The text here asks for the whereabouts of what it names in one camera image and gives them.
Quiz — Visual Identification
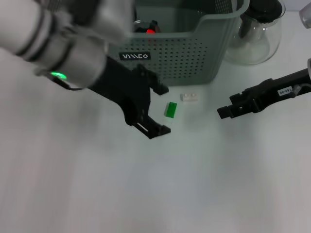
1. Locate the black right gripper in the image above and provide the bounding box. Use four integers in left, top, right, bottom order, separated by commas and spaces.
217, 68, 311, 119

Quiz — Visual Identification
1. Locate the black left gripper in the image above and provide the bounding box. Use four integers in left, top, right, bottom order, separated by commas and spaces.
89, 55, 172, 140

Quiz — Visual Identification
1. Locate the long green brick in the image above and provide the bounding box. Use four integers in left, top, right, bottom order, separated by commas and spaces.
165, 101, 178, 119

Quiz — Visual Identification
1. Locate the glass teacup with black sleeve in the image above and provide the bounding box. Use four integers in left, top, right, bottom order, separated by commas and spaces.
133, 19, 161, 33

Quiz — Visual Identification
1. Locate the grey-green perforated storage bin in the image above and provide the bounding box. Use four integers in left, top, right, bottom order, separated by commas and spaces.
108, 0, 250, 87

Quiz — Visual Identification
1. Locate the white two-stud brick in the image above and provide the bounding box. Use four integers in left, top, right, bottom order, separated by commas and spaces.
180, 93, 200, 103

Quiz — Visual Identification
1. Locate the glass carafe with black lid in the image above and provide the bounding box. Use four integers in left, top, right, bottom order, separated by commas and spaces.
225, 0, 286, 65

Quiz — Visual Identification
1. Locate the black cable with silver connector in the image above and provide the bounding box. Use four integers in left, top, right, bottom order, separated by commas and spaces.
51, 77, 86, 92
289, 83, 311, 98

